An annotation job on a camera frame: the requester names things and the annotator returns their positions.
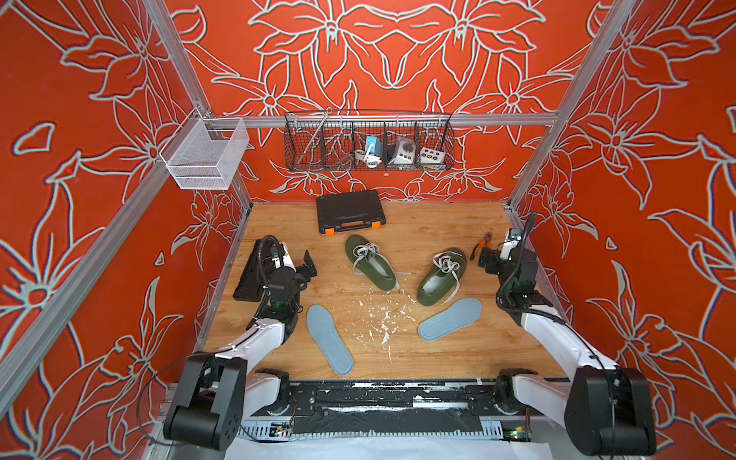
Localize grey insole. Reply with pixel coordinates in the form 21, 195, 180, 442
418, 298, 483, 342
307, 305, 355, 377

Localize green shoe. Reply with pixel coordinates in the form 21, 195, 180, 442
345, 235, 399, 291
417, 247, 468, 307

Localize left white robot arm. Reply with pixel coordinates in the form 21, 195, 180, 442
163, 235, 317, 452

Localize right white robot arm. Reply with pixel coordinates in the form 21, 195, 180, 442
479, 214, 657, 457

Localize black foam tray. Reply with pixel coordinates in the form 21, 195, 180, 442
233, 239, 265, 302

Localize black tool case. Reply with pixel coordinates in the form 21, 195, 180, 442
316, 190, 386, 236

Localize white dotted box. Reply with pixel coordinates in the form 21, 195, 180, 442
419, 148, 446, 168

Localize blue white box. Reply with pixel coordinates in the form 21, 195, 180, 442
364, 136, 383, 158

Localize clear plastic bin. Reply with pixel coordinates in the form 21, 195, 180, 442
162, 119, 250, 191

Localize orange handled pliers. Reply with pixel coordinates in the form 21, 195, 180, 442
470, 232, 493, 261

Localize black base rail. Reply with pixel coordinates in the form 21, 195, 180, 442
245, 379, 542, 441

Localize black wire basket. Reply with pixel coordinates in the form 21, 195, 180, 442
284, 109, 456, 173

